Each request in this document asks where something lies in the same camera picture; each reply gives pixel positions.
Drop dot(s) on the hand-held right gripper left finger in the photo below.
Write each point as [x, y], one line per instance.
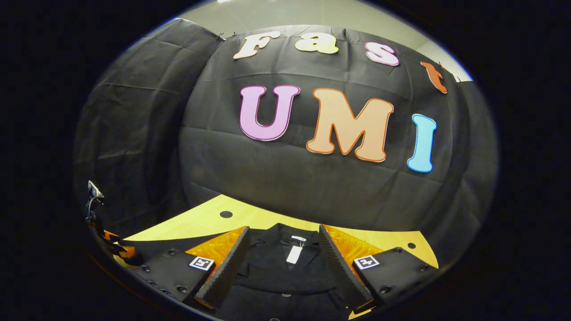
[229, 267]

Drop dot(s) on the black backdrop cloth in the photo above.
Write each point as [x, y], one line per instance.
[290, 187]

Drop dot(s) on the black button shirt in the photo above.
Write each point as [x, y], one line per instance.
[276, 267]

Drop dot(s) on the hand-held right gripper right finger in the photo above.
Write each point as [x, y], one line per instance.
[341, 272]

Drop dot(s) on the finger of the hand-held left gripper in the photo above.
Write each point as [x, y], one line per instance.
[118, 249]

